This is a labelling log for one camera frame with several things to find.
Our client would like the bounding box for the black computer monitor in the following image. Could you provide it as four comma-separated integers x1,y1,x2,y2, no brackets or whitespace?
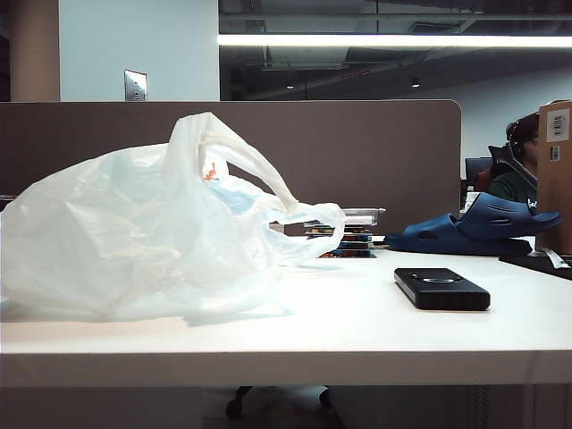
464,156,495,182

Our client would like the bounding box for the white paper strip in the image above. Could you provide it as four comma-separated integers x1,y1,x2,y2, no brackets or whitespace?
540,247,572,270

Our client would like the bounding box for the brown desk partition panel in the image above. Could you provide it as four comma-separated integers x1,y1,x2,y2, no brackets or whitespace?
0,98,463,237

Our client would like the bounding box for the blue foam slipper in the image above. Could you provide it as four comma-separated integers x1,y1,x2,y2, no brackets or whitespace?
459,191,565,242
383,213,534,257

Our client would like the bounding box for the white plastic shopping bag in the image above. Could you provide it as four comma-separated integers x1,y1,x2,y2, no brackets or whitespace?
0,111,348,327

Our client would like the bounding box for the clear plastic blister package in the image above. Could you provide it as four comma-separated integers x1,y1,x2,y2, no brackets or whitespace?
341,206,387,228

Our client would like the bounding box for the seated person in green shirt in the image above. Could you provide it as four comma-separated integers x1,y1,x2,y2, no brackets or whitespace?
489,111,542,211

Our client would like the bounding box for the black power bank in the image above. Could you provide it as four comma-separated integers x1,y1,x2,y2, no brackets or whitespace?
393,267,492,312

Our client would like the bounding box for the long ceiling light strip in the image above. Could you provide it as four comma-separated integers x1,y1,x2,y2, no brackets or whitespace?
217,33,572,48

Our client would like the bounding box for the black table mat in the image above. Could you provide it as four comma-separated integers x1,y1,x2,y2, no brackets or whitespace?
499,252,572,282

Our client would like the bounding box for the metal wall switch plate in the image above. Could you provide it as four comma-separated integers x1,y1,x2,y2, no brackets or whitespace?
123,69,150,102

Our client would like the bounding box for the cardboard box with labels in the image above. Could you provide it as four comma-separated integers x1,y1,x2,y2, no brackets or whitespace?
535,98,572,254

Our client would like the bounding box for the grey and red office chair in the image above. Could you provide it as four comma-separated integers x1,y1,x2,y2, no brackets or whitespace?
474,143,540,193

